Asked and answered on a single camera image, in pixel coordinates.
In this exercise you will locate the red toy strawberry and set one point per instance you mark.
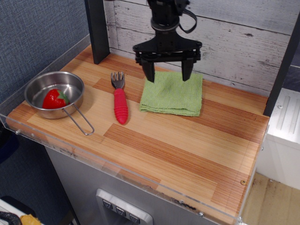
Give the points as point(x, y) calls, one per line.
point(55, 99)

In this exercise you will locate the dark left frame post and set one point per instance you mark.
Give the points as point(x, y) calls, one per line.
point(98, 30)

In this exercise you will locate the steel pan with handle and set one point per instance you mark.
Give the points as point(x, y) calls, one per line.
point(69, 83)

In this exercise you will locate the clear acrylic table guard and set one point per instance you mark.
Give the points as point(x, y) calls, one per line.
point(178, 169)

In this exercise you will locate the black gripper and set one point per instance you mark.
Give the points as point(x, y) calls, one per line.
point(167, 47)

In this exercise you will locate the yellow object bottom left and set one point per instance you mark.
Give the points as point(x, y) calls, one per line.
point(29, 220)

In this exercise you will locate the red handled fork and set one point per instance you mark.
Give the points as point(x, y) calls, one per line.
point(120, 103)

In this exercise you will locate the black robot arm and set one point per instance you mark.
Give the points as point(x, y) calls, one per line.
point(166, 15)

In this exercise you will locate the grey cabinet with dispenser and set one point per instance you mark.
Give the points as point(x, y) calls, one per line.
point(141, 192)

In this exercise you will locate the white box on right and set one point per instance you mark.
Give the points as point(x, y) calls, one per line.
point(279, 158)

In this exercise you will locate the green cloth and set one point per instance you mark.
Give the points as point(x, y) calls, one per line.
point(169, 94)

